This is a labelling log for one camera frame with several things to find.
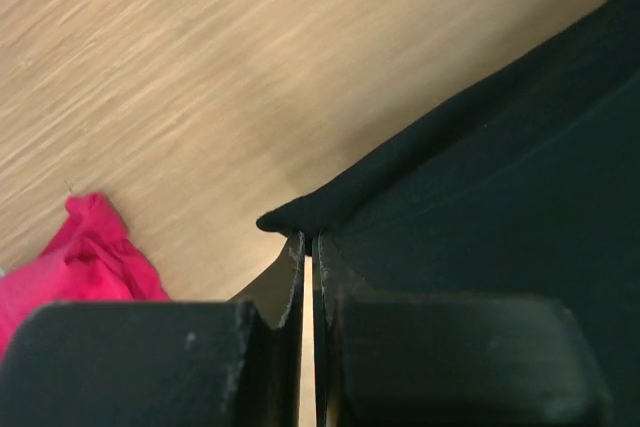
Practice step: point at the folded pink t shirt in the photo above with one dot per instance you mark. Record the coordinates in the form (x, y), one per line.
(90, 258)

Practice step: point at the black t shirt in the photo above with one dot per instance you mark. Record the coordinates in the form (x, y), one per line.
(526, 181)

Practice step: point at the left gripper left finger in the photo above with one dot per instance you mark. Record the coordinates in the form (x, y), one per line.
(270, 312)

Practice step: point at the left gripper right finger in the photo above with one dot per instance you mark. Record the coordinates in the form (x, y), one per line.
(344, 339)

